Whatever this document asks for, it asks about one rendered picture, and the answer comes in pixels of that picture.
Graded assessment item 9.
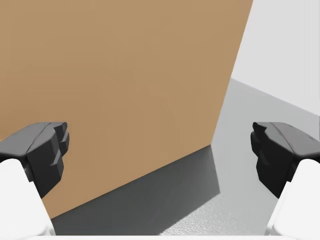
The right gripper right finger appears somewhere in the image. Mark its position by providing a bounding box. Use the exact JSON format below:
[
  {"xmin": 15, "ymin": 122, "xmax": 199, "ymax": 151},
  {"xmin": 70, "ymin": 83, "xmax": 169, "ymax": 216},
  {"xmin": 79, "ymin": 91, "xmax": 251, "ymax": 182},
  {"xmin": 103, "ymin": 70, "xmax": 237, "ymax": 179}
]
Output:
[{"xmin": 250, "ymin": 121, "xmax": 320, "ymax": 236}]

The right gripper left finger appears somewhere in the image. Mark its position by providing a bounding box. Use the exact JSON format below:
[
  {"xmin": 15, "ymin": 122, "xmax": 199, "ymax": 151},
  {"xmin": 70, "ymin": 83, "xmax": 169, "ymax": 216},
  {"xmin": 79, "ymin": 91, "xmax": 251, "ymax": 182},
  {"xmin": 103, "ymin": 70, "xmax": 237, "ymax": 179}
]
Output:
[{"xmin": 0, "ymin": 121, "xmax": 71, "ymax": 236}]

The tall board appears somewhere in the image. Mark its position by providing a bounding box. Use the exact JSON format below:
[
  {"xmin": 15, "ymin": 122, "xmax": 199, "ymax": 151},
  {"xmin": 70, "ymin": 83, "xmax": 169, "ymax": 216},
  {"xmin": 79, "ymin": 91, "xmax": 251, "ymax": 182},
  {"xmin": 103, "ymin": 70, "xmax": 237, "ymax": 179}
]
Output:
[{"xmin": 0, "ymin": 0, "xmax": 255, "ymax": 221}]

